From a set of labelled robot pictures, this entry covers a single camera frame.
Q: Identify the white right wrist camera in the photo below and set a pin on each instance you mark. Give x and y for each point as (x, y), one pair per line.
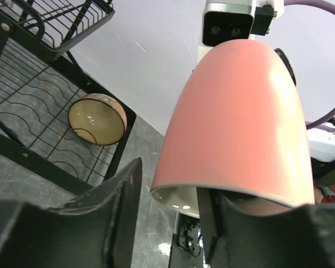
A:
(227, 20)

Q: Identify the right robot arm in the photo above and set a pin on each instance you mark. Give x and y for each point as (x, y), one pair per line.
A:
(322, 149)

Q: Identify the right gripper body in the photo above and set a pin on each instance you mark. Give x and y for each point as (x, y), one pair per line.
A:
(286, 62)

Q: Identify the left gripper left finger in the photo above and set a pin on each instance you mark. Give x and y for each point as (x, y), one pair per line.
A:
(95, 229)

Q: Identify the pink mug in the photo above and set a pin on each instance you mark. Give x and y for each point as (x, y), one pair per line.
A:
(238, 127)

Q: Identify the brown patterned bowl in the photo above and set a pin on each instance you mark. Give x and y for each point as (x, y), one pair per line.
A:
(98, 119)

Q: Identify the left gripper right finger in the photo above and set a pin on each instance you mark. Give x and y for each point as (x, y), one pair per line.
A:
(301, 237)

